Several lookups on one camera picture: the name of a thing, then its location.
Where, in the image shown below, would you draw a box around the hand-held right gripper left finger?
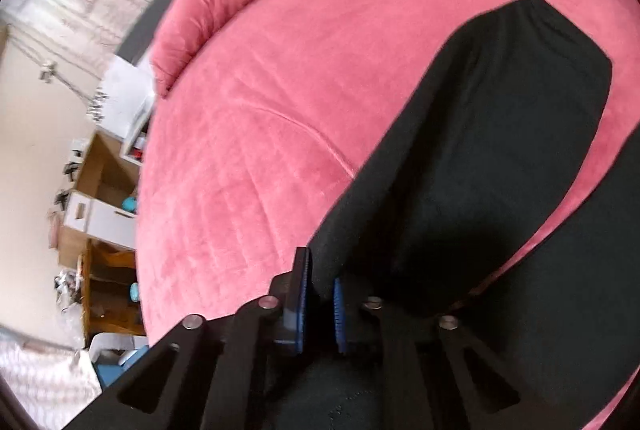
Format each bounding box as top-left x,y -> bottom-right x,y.
62,247 -> 314,430

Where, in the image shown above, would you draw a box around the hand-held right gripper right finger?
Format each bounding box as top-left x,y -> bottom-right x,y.
330,278 -> 539,430

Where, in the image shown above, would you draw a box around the black pants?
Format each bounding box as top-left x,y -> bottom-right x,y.
267,0 -> 640,430

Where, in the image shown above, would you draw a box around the pink bed sheet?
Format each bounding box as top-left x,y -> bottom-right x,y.
134,0 -> 640,430

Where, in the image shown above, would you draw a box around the blue chair seat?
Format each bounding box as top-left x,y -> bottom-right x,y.
95,346 -> 151,388

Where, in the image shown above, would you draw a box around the white chair back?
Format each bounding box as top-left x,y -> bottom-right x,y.
89,332 -> 147,361

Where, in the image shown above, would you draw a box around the wooden desk with white cabinet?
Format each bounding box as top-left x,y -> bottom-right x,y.
56,133 -> 149,351

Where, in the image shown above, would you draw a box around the clear plastic bag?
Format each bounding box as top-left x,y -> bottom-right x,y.
54,267 -> 87,313

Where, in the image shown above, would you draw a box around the pink bag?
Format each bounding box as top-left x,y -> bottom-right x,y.
47,209 -> 64,252

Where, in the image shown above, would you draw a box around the white patterned cloth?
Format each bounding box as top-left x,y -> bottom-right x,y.
0,334 -> 104,430

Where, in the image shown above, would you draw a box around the white nightstand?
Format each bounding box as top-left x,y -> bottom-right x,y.
97,55 -> 157,161

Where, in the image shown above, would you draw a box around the grey and white headboard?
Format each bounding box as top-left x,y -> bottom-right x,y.
117,0 -> 203,64

